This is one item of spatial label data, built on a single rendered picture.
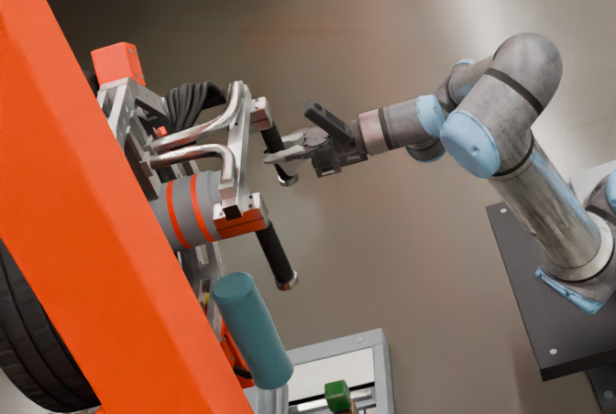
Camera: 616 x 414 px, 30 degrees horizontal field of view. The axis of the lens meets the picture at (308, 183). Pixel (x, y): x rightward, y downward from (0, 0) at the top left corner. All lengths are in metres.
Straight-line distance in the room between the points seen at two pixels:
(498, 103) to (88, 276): 0.71
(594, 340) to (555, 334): 0.09
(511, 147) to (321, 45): 2.72
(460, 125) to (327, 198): 1.84
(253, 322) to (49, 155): 0.84
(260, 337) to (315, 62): 2.31
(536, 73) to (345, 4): 2.97
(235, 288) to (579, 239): 0.67
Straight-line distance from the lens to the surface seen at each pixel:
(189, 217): 2.23
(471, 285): 3.19
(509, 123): 1.89
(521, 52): 1.93
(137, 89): 2.30
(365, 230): 3.50
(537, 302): 2.64
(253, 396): 2.79
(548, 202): 2.10
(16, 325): 2.11
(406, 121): 2.34
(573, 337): 2.54
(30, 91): 1.50
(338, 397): 2.06
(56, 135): 1.52
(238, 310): 2.24
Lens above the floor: 2.07
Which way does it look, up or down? 33 degrees down
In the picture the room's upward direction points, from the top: 22 degrees counter-clockwise
